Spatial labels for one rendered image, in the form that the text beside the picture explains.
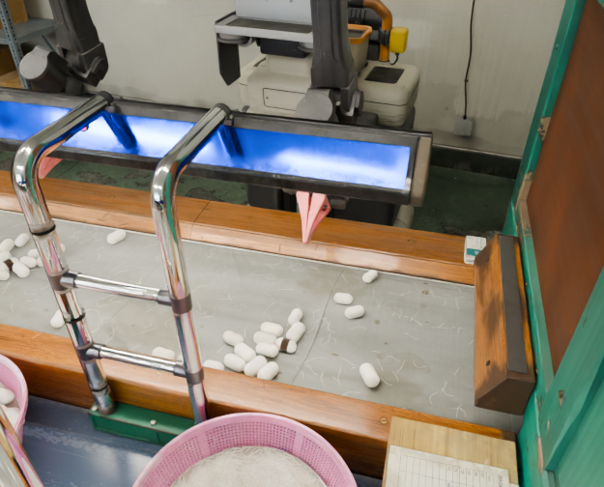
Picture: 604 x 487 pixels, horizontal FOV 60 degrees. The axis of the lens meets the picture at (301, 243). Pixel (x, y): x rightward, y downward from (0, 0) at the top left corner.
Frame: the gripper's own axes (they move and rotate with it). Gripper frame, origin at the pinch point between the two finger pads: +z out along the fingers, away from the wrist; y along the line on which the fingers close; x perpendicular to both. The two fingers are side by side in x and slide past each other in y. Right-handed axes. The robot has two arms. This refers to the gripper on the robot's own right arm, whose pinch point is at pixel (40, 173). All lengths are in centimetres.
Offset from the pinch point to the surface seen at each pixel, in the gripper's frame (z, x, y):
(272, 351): 23, -7, 53
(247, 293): 14.8, 2.8, 44.7
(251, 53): -126, 158, -30
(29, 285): 21.1, -2.6, 7.0
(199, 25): -135, 151, -60
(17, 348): 30.5, -14.0, 17.3
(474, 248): -1, 10, 81
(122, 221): 4.7, 9.9, 13.4
